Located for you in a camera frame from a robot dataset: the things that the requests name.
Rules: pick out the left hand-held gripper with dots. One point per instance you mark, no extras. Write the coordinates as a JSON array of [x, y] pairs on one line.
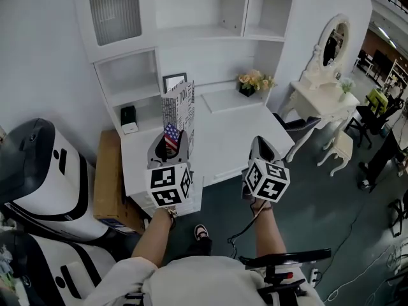
[[165, 185]]

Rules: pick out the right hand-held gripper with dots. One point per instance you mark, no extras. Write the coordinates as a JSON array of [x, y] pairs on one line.
[[267, 180]]

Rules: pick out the newspaper-print box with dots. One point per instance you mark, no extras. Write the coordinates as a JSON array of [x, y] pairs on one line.
[[178, 113]]

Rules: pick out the person's right forearm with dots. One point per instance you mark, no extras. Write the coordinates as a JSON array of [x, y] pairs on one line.
[[269, 231]]

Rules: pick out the person's left forearm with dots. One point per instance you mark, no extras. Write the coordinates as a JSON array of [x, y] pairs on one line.
[[154, 234]]

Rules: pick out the white desk with hutch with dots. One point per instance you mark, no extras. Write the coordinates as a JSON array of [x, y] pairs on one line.
[[236, 129]]

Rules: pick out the dark upholstered chair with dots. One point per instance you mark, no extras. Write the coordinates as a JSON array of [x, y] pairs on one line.
[[299, 124]]

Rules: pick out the small black and white box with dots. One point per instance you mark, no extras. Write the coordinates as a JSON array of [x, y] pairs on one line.
[[129, 118]]

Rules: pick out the brown cardboard box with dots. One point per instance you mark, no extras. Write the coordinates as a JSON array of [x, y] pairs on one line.
[[108, 177]]

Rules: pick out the yellow flowers in black pot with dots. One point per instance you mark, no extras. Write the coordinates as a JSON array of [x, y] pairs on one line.
[[255, 80]]

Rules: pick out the white vanity stool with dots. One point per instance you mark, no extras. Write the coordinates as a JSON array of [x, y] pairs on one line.
[[341, 145]]

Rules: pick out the white vanity table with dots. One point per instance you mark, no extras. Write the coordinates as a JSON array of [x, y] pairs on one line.
[[322, 100]]

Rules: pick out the black and white shoe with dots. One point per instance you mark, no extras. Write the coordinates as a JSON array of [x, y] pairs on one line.
[[201, 231]]

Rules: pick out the person's leg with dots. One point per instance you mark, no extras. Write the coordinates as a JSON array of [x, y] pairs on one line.
[[199, 245]]

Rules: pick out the white flowers in small vase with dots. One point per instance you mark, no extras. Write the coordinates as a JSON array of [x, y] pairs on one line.
[[345, 86]]

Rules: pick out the black mesh chair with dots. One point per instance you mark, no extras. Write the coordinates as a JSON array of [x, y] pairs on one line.
[[366, 120]]

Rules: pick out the green chair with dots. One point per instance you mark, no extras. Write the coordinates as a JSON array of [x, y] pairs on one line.
[[379, 99]]

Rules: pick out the oval vanity mirror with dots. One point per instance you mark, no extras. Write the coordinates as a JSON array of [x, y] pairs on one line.
[[333, 43]]

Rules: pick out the white power strip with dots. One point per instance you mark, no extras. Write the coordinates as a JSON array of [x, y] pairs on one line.
[[315, 277]]

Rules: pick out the person's white shirt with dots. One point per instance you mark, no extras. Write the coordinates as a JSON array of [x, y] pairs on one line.
[[207, 282]]

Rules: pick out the black office chair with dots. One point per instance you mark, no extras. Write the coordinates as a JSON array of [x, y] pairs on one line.
[[398, 215]]

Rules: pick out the ribbed glass cabinet door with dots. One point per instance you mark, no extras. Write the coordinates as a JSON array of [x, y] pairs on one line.
[[114, 11]]

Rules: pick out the white display shelf rack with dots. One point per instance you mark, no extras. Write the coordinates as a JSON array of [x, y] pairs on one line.
[[396, 75]]

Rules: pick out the black picture frame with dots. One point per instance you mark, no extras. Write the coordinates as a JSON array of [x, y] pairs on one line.
[[173, 81]]

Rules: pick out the black chest mount tray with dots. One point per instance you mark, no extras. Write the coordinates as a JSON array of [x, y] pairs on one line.
[[287, 257]]

